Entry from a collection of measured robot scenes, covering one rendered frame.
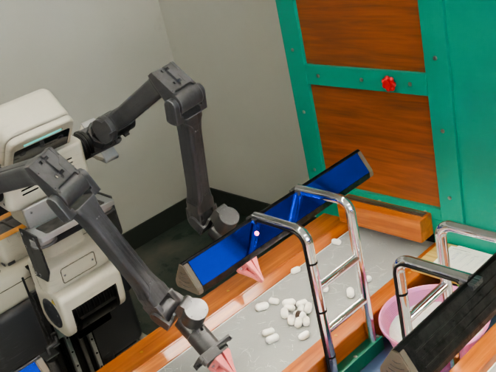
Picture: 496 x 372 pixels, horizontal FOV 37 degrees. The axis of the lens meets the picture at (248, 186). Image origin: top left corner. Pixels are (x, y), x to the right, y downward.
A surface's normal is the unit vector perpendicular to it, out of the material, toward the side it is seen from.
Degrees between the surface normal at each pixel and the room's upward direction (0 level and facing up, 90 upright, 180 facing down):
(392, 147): 90
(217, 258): 58
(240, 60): 90
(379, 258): 0
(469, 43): 90
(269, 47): 90
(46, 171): 53
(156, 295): 76
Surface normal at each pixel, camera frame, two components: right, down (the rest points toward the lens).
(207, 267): 0.47, -0.33
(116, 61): 0.68, 0.18
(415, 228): -0.70, 0.43
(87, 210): 0.68, -0.10
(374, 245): -0.21, -0.89
